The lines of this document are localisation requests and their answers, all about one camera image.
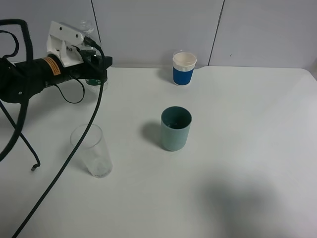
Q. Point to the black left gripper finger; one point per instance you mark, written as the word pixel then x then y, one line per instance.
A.
pixel 96 67

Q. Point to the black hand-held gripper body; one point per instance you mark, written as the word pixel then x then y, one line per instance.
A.
pixel 40 74

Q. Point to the clear green-label water bottle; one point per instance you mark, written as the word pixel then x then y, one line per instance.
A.
pixel 86 26

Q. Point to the blue and white cup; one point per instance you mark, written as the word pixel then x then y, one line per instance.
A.
pixel 184 63

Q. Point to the teal green plastic cup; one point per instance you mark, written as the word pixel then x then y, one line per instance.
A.
pixel 175 126

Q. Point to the clear drinking glass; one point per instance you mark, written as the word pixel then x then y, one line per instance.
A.
pixel 93 153

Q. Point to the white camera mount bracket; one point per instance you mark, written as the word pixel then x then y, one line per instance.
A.
pixel 63 42

